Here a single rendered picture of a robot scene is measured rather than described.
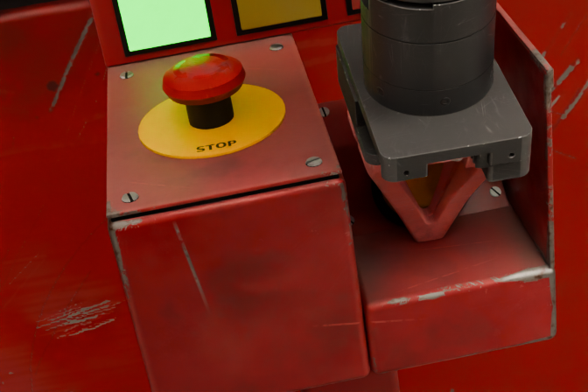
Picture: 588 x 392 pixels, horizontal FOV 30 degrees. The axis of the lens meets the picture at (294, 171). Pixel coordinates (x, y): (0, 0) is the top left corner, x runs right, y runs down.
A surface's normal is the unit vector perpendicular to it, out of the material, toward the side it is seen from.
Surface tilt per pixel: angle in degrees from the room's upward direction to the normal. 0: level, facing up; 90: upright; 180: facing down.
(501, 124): 10
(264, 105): 0
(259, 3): 90
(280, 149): 0
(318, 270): 90
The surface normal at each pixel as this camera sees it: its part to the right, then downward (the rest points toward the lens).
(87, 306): 0.09, 0.56
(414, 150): -0.08, -0.75
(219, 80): 0.16, -0.51
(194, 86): -0.16, -0.43
